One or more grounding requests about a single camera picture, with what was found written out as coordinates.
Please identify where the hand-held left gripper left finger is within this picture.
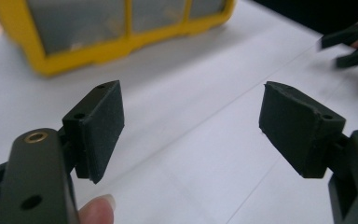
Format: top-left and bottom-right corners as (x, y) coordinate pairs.
(57, 79), (126, 185)

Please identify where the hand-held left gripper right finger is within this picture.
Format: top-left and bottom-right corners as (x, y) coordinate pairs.
(258, 81), (352, 179)

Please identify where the yellow compartment storage box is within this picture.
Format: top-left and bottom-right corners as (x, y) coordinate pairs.
(0, 0), (237, 77)

